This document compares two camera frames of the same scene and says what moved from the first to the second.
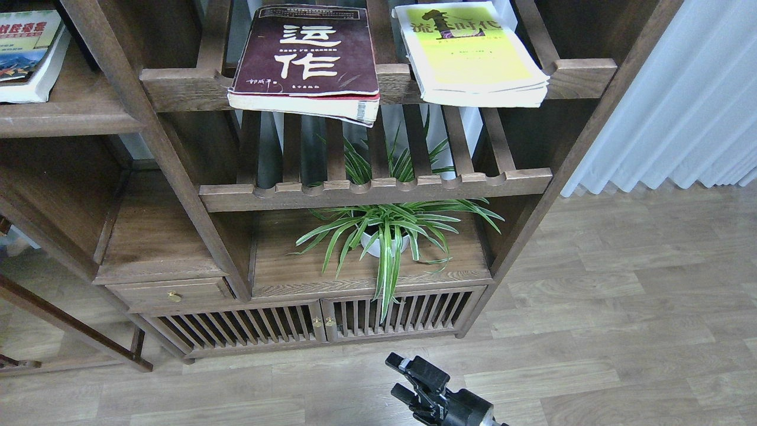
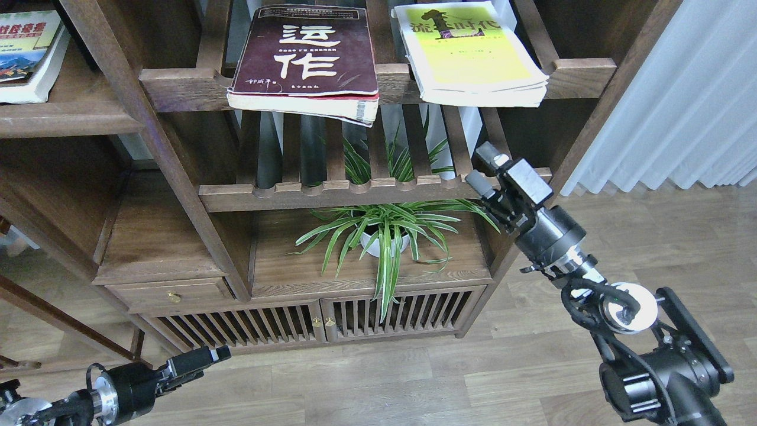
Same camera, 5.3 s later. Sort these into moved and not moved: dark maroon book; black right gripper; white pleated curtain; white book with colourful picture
Moved: black right gripper
Not moved: dark maroon book; white book with colourful picture; white pleated curtain
